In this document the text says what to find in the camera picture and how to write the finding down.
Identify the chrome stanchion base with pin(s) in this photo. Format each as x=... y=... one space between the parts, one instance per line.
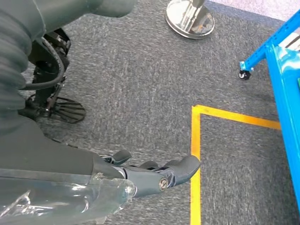
x=190 y=18

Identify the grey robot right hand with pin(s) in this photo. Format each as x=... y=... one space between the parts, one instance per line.
x=47 y=155

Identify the blue metal shelf rack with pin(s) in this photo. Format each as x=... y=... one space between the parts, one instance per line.
x=286 y=108

